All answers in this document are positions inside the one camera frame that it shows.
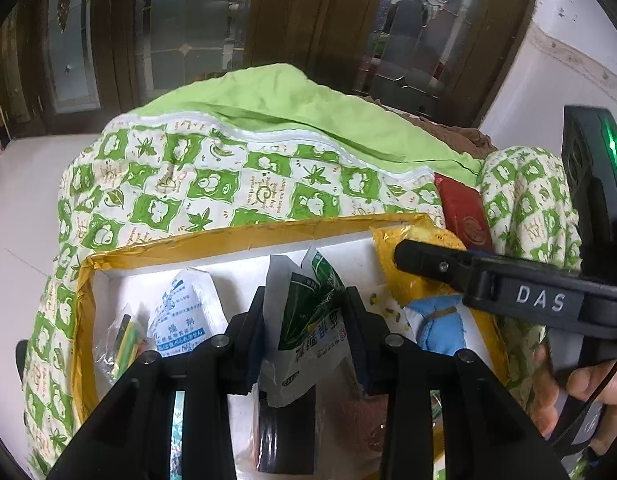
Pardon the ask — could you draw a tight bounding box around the yellow snack packet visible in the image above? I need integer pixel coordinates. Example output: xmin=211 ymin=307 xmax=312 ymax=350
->
xmin=371 ymin=219 xmax=466 ymax=307

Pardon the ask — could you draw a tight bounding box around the blue cloth toy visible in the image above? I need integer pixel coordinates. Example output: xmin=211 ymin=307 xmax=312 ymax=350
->
xmin=404 ymin=295 xmax=466 ymax=356

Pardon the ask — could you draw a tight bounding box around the white lemon print tissue pack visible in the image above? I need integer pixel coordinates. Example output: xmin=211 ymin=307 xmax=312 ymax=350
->
xmin=364 ymin=285 xmax=425 ymax=341

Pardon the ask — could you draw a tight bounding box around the small bag of coloured sticks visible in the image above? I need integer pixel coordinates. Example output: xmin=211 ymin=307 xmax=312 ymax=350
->
xmin=94 ymin=312 xmax=148 ymax=385

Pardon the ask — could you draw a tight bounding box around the white blue desiccant sachet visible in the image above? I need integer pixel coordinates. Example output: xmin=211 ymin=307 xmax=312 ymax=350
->
xmin=147 ymin=268 xmax=227 ymax=358

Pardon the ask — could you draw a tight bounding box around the green white medicine packet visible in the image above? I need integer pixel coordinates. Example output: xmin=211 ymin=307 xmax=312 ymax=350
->
xmin=258 ymin=247 xmax=349 ymax=408

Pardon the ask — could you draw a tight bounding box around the dark blue stick pack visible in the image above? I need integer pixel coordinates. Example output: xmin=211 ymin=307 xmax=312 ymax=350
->
xmin=255 ymin=388 xmax=317 ymax=476

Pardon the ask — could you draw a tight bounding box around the blue cartoon tissue pack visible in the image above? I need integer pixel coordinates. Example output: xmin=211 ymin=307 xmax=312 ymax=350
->
xmin=170 ymin=391 xmax=185 ymax=480

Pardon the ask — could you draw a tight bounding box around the person's right hand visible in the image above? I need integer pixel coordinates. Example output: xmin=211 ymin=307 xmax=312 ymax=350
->
xmin=530 ymin=342 xmax=617 ymax=455

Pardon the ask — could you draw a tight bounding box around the yellow taped foam tray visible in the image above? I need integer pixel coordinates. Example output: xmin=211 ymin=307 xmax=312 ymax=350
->
xmin=70 ymin=211 xmax=515 ymax=480

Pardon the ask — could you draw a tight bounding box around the wooden glass side door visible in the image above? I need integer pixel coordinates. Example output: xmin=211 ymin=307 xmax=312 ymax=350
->
xmin=241 ymin=0 xmax=537 ymax=127

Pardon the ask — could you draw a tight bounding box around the green patterned quilt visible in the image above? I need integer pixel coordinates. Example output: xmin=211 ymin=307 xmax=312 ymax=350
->
xmin=23 ymin=64 xmax=581 ymax=479

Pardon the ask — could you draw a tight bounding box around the wooden glass double door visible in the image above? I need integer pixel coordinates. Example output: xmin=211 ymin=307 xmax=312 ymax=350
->
xmin=14 ymin=0 xmax=251 ymax=136

